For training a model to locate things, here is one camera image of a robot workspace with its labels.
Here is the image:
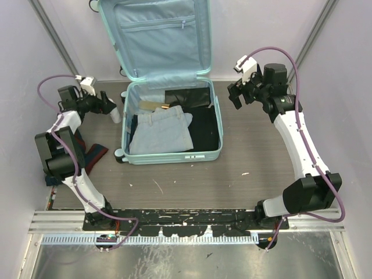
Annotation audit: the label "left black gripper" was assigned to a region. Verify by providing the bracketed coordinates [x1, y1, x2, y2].
[76, 88, 116, 115]

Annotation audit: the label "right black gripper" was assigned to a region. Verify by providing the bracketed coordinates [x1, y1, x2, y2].
[227, 66, 269, 109]

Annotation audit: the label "white plastic bottle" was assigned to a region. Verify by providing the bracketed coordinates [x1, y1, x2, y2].
[109, 107, 122, 124]

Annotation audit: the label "grey pinstriped shirt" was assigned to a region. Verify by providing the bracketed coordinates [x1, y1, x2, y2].
[126, 115, 138, 154]

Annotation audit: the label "yellow liquid bottle gold cap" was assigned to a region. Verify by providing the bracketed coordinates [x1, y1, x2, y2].
[138, 100, 170, 111]

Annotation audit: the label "black leather pouch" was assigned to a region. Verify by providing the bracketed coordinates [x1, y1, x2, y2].
[164, 87, 211, 108]

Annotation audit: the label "black garment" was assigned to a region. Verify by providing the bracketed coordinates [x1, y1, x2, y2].
[184, 106, 219, 152]

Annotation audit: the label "light blue jeans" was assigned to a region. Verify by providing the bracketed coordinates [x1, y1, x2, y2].
[129, 105, 194, 155]

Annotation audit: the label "mint green suitcase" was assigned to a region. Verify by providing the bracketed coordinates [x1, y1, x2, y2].
[97, 1, 223, 165]

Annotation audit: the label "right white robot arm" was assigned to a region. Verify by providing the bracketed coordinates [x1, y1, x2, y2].
[228, 58, 342, 229]

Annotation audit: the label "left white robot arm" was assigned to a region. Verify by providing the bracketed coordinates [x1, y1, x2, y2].
[34, 85, 120, 230]

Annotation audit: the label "navy garment with red trim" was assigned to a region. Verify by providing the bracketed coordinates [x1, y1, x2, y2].
[74, 130, 109, 174]

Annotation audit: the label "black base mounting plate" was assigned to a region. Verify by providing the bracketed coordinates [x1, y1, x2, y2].
[83, 209, 289, 237]

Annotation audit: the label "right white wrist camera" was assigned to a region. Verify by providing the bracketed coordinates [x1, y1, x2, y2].
[234, 55, 257, 85]

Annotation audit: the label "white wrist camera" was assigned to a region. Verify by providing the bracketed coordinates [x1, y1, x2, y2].
[234, 55, 257, 85]
[75, 75, 96, 96]

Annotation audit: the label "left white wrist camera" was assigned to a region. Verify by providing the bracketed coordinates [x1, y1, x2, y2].
[75, 75, 96, 96]

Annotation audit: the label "aluminium frame rail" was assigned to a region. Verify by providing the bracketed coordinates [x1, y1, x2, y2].
[28, 210, 345, 234]

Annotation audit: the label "white slotted cable duct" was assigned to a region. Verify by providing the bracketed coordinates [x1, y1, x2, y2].
[41, 233, 259, 245]

